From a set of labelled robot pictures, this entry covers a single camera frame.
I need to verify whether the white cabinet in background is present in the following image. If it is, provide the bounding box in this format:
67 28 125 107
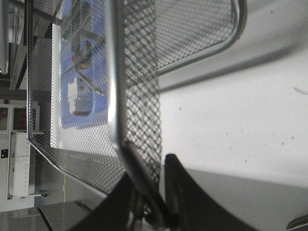
0 132 46 201

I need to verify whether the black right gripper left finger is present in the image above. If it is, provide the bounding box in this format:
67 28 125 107
70 174 144 231

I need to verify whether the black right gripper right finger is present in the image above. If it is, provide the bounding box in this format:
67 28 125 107
164 154 255 231

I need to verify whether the silver mesh tray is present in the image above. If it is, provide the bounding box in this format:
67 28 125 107
25 0 247 194

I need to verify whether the red emergency stop button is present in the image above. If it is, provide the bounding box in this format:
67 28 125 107
72 39 92 71

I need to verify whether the blue plastic tray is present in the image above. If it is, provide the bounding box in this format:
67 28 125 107
61 0 108 128

